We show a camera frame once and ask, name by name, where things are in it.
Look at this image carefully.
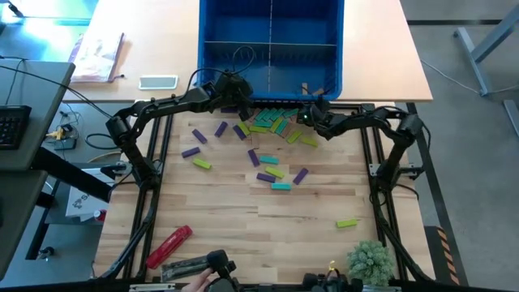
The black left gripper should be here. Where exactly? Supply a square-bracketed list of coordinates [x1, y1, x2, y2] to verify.
[208, 72, 256, 122]

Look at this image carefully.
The blue plastic bin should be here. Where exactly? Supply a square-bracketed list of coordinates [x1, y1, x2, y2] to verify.
[197, 0, 345, 102]

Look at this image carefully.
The white smartphone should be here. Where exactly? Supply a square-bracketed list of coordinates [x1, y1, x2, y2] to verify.
[138, 75, 180, 92]

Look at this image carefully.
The light wooden desk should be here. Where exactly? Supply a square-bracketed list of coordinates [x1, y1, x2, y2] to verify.
[62, 0, 434, 103]

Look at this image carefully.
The green artificial plant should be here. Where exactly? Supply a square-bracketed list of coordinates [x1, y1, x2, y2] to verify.
[346, 239, 396, 287]

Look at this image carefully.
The grey metal desk leg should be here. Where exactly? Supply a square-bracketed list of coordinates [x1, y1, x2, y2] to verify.
[453, 2, 519, 98]

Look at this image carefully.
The red plastic tool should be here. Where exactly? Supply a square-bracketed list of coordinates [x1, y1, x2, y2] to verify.
[144, 225, 194, 271]

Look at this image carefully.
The small black electronics box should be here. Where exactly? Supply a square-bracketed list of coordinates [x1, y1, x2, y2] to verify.
[52, 137, 78, 152]

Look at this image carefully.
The orange black hazard striped plate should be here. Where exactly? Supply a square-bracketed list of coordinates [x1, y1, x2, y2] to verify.
[423, 225, 462, 286]

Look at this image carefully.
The dark grey elongated tool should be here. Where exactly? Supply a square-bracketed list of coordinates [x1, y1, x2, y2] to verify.
[161, 254, 218, 284]

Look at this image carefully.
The black desk support beam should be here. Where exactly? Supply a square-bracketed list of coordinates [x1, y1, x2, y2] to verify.
[30, 145, 114, 204]

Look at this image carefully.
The white printed paper box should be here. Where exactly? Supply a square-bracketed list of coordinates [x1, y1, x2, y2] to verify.
[64, 166, 109, 223]

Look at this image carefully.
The person's left hand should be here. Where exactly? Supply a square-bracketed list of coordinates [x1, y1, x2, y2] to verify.
[180, 267, 215, 292]

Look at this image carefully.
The grey side desk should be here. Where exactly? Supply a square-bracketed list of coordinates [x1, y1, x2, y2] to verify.
[0, 58, 77, 281]

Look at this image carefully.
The black keyboard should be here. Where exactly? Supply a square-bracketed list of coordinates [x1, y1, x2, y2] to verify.
[0, 104, 33, 152]

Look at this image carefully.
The black caster wheel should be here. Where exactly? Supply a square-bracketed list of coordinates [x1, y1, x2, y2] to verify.
[36, 245, 56, 261]

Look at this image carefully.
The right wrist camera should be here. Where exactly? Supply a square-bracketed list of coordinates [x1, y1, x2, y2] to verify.
[297, 105, 317, 127]

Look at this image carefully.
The white floor cable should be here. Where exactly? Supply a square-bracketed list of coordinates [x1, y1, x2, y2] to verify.
[420, 58, 519, 97]

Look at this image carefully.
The yellow cable connector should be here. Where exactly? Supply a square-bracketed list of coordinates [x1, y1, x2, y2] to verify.
[45, 125, 66, 142]

